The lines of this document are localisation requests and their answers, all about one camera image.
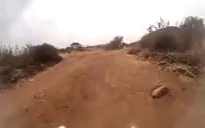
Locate reddish brown dirt road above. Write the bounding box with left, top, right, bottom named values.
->
left=0, top=48, right=205, bottom=128

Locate grey-green bush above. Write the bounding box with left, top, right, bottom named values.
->
left=104, top=35, right=126, bottom=51

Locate round dark bush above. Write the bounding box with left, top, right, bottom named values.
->
left=26, top=42, right=64, bottom=65

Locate brown rock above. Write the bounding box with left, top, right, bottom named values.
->
left=150, top=83, right=170, bottom=99

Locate strip of stones and rubble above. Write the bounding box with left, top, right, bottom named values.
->
left=126, top=46, right=205, bottom=82

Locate clump of tall bushes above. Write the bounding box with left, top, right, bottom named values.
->
left=139, top=15, right=205, bottom=53

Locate scrub ground with dry bushes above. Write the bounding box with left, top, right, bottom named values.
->
left=0, top=44, right=63, bottom=98

